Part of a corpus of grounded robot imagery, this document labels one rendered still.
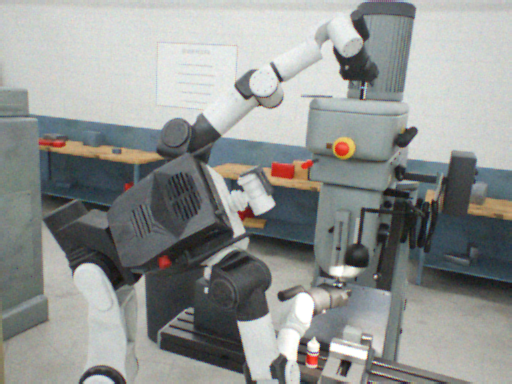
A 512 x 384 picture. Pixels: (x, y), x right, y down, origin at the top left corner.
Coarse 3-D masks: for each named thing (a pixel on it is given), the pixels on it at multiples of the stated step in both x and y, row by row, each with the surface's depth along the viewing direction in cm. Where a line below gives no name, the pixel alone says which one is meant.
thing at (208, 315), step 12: (204, 276) 191; (204, 288) 184; (204, 300) 185; (204, 312) 186; (216, 312) 184; (228, 312) 181; (204, 324) 188; (216, 324) 185; (228, 324) 182; (228, 336) 183; (240, 336) 180
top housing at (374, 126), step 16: (320, 112) 134; (336, 112) 132; (352, 112) 131; (368, 112) 129; (384, 112) 128; (400, 112) 133; (320, 128) 135; (336, 128) 133; (352, 128) 131; (368, 128) 130; (384, 128) 129; (400, 128) 143; (320, 144) 136; (368, 144) 131; (384, 144) 130; (384, 160) 134
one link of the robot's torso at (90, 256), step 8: (80, 256) 131; (88, 256) 131; (96, 256) 131; (104, 256) 133; (72, 264) 132; (80, 264) 132; (96, 264) 131; (104, 264) 131; (112, 264) 134; (72, 272) 132; (112, 272) 133; (112, 280) 134; (120, 280) 137
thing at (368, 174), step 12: (312, 156) 147; (324, 156) 145; (336, 156) 144; (396, 156) 157; (312, 168) 148; (324, 168) 146; (336, 168) 145; (348, 168) 143; (360, 168) 142; (372, 168) 141; (384, 168) 140; (312, 180) 149; (324, 180) 147; (336, 180) 146; (348, 180) 144; (360, 180) 143; (372, 180) 141; (384, 180) 140
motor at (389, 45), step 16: (384, 0) 157; (368, 16) 160; (384, 16) 157; (400, 16) 158; (384, 32) 158; (400, 32) 159; (368, 48) 162; (384, 48) 160; (400, 48) 160; (384, 64) 160; (400, 64) 162; (384, 80) 162; (400, 80) 164; (352, 96) 168; (368, 96) 164; (384, 96) 163; (400, 96) 166
